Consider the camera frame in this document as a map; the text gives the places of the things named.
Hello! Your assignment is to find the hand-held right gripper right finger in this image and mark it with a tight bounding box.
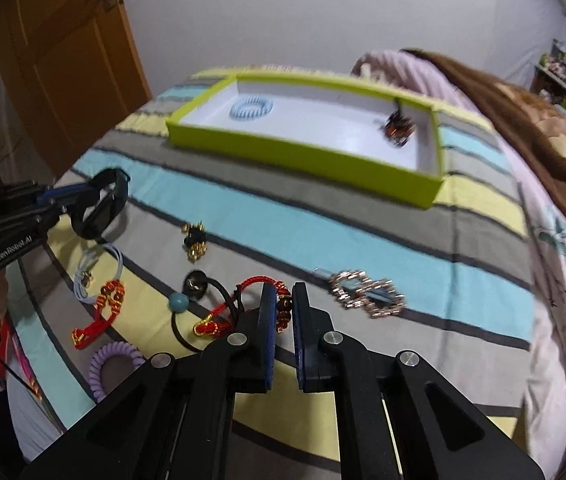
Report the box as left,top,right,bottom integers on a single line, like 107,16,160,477
291,282,546,480

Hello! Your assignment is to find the lime green shallow box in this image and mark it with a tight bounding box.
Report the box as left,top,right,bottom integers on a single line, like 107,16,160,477
165,74,446,209

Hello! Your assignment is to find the black hair tie teal bead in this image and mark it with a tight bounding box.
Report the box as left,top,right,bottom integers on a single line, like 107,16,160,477
168,270,244,356

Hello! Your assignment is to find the black cable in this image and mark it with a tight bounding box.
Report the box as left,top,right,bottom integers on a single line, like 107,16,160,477
0,310,40,397

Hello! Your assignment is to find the black wide hair band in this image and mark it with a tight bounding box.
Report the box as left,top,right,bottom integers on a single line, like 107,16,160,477
70,169,132,241

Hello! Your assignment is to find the striped blanket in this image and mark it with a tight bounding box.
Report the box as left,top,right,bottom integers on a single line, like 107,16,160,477
6,65,536,480

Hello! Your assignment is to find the black gold beaded hair tie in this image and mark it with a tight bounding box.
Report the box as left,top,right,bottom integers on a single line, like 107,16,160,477
180,222,209,263

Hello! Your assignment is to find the rhinestone hair clip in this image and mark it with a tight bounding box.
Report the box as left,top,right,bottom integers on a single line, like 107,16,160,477
313,267,407,319

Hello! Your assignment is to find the brown plush blanket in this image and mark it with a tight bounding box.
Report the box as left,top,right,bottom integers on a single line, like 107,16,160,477
398,49,566,281

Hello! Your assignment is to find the red cord amber bead bracelet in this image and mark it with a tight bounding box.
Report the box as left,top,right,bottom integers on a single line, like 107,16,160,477
70,282,127,351

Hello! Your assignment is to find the purple spiral hair tie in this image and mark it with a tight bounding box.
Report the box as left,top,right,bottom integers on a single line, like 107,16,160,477
90,341,145,403

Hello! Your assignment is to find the blue spiral hair tie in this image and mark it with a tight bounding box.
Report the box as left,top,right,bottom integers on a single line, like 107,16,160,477
229,98,274,121

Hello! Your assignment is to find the white hair tie gold charm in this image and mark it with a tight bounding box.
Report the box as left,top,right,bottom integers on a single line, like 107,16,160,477
74,243,124,302

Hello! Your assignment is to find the red cord dark bead bracelet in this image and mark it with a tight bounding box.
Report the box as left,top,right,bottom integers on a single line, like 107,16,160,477
193,276,296,339

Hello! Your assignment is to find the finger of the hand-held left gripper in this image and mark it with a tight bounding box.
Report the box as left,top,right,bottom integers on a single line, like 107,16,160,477
0,180,104,212
0,201,73,235

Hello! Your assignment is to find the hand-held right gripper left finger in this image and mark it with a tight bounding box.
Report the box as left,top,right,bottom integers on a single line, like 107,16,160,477
20,282,278,480

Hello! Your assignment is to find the orange wooden door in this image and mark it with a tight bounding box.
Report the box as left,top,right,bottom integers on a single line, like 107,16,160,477
0,0,154,181

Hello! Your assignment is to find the pink floral quilt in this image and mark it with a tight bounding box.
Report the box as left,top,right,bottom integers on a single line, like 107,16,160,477
352,50,566,461

